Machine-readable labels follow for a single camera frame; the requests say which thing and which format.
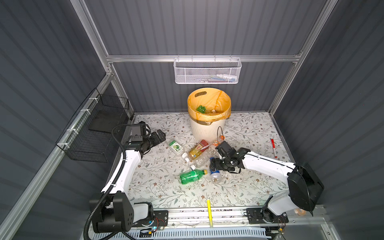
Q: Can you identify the orange label bottle orange cap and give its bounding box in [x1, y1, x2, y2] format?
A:
[213, 135, 225, 147]

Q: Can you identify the pepsi bottle blue cap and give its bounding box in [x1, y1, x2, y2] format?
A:
[211, 170, 221, 184]

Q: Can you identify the clear long bottle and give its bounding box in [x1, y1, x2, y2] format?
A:
[190, 148, 218, 170]

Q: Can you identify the yellow tea bottle red label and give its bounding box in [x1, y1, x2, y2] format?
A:
[188, 140, 210, 160]

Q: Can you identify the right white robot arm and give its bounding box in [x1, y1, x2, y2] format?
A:
[213, 141, 325, 223]

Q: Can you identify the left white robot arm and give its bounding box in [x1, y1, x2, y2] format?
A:
[83, 121, 166, 240]

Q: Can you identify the white plastic waste bin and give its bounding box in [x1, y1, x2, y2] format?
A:
[190, 117, 226, 143]

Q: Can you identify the orange bin liner bag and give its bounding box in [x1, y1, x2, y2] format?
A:
[187, 88, 232, 125]

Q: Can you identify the green soda bottle yellow cap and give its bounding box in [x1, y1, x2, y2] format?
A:
[180, 170, 208, 185]

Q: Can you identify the red marker pen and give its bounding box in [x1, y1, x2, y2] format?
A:
[271, 139, 278, 159]

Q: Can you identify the white bottle in basket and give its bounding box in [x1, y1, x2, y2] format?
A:
[217, 74, 238, 83]

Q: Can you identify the black wire mesh basket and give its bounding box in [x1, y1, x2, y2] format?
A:
[56, 90, 131, 163]

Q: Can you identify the yellow marker on rail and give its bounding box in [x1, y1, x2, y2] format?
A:
[207, 200, 213, 228]

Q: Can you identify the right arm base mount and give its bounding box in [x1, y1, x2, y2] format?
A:
[244, 207, 289, 224]

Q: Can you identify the white ribbed cable tray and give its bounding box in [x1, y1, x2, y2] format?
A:
[111, 227, 272, 240]

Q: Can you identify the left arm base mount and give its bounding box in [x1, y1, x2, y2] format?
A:
[133, 210, 169, 228]

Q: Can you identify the white wire mesh basket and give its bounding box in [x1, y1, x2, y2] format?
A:
[173, 58, 242, 85]

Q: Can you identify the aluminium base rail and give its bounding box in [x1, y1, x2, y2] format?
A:
[88, 205, 326, 230]

